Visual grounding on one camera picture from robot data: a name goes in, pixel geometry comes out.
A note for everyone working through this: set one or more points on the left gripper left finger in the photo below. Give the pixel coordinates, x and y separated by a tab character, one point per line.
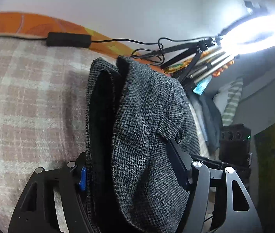
82	178

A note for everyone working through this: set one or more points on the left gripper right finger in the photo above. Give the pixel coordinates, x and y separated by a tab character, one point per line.
181	164

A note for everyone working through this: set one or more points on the grey houndstooth pants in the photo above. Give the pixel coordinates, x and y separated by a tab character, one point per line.
132	113

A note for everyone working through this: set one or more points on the folded dark cloth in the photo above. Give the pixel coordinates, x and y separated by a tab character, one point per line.
209	118

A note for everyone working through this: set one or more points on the green striped pillow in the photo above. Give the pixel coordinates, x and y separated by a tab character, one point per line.
227	100

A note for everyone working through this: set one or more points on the colourful doll figure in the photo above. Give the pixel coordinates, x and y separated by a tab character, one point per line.
201	82

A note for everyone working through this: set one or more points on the black mini tripod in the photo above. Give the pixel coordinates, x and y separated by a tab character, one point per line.
191	57

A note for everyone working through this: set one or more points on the plaid beige blanket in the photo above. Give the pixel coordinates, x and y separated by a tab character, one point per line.
41	128

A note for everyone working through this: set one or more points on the orange bed sheet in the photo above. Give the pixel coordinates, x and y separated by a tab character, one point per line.
26	59

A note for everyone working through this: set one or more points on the bright ring light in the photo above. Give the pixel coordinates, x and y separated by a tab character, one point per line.
251	33

